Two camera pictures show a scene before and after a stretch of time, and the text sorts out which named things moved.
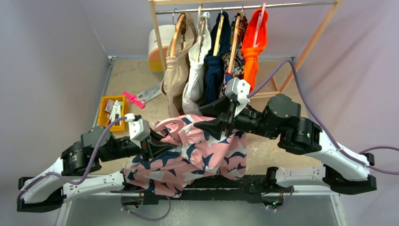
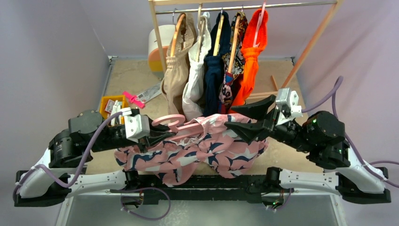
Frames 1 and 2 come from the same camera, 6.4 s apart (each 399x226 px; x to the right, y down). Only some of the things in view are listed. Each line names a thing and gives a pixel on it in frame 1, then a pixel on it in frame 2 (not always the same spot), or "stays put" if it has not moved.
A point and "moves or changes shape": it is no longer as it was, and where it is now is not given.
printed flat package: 149,93 stays put
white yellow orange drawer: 154,59 stays put
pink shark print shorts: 198,154 moves or changes shape
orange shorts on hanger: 255,38 stays put
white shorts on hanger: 200,47 stays put
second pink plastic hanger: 259,19 stays put
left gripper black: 156,146 to 157,133
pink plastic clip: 132,99 stays put
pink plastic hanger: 176,120 moves or changes shape
